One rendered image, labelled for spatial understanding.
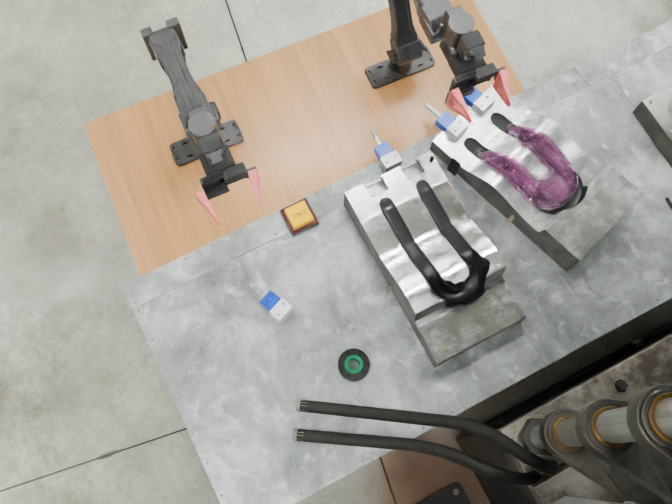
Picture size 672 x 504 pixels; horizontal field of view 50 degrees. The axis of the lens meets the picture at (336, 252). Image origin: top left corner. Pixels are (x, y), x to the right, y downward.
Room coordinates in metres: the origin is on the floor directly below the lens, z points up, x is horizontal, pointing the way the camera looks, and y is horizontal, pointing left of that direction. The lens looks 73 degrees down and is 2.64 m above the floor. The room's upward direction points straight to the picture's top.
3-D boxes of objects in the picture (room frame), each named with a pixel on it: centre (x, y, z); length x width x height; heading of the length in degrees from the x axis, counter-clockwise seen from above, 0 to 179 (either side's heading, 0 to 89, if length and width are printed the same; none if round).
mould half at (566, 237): (0.77, -0.53, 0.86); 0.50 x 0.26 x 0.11; 45
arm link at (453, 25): (0.95, -0.26, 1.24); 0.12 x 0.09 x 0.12; 24
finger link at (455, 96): (0.78, -0.29, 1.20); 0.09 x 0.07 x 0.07; 24
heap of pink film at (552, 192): (0.76, -0.52, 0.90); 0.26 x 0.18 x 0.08; 45
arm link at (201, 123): (0.71, 0.29, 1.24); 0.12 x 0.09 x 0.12; 24
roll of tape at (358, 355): (0.25, -0.05, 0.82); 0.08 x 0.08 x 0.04
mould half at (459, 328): (0.53, -0.25, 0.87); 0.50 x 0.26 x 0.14; 28
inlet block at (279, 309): (0.41, 0.18, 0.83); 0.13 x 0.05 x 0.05; 49
